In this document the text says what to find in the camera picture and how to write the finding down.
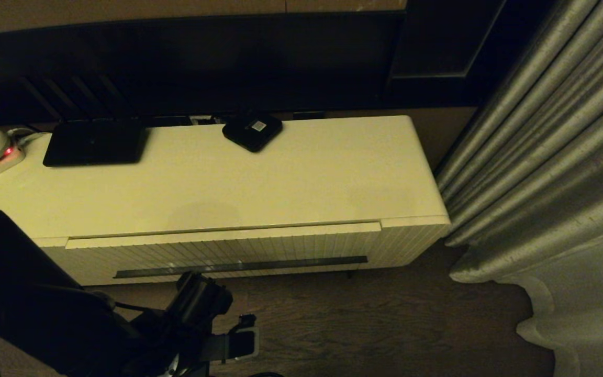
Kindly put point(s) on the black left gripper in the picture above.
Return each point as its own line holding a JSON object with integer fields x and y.
{"x": 202, "y": 348}

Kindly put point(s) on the cream fluted drawer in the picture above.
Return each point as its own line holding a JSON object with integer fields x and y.
{"x": 280, "y": 241}

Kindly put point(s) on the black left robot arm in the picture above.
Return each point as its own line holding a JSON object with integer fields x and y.
{"x": 29, "y": 293}

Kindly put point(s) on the white low cabinet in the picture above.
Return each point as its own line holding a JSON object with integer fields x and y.
{"x": 306, "y": 173}

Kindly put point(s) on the small black square box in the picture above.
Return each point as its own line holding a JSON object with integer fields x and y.
{"x": 252, "y": 133}

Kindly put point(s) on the black flat set-top box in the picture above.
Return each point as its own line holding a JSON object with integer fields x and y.
{"x": 95, "y": 144}

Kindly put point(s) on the black television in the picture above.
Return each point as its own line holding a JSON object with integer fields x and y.
{"x": 202, "y": 63}

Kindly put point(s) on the white power strip red light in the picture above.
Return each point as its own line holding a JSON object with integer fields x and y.
{"x": 4, "y": 161}

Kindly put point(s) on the white sheer curtain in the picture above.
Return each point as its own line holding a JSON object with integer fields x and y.
{"x": 594, "y": 324}

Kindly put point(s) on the grey textured curtain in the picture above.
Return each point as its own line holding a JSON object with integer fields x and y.
{"x": 542, "y": 131}

